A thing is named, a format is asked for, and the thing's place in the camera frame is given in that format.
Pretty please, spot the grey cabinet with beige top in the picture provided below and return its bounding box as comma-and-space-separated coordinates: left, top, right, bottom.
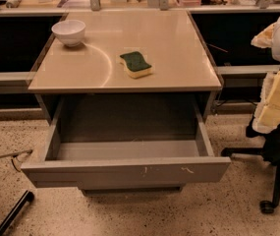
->
22, 10, 230, 193

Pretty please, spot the grey top drawer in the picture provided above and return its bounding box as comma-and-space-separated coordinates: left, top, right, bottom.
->
22, 93, 230, 193

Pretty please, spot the black wheeled robot base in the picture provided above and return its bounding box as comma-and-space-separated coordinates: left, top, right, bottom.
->
221, 124, 280, 214

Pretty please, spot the white ceramic bowl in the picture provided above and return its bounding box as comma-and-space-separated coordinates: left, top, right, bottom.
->
52, 20, 85, 46

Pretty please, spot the black stand leg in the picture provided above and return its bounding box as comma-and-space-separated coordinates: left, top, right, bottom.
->
0, 191, 34, 236

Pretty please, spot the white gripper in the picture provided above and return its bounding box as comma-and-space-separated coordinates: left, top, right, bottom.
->
251, 17, 280, 134

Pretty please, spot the thin metal rod with cable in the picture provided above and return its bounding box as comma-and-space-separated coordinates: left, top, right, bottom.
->
0, 149, 32, 172

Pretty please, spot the green and yellow sponge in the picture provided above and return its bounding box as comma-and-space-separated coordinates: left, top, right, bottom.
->
120, 51, 152, 79

